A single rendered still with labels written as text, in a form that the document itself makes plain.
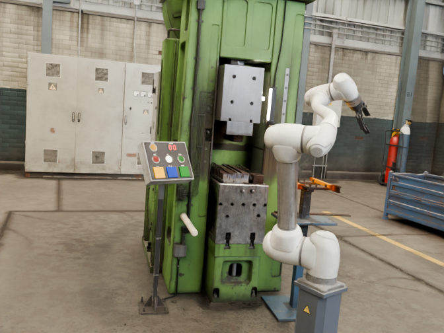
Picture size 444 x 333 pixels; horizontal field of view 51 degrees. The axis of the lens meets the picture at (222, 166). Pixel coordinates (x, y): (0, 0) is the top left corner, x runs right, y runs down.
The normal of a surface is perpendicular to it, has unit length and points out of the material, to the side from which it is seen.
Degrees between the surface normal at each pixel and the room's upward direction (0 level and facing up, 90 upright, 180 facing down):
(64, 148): 90
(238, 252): 90
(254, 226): 90
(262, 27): 90
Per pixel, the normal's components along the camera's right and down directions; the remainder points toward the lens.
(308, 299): -0.77, 0.02
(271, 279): 0.25, 0.14
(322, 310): -0.10, 0.12
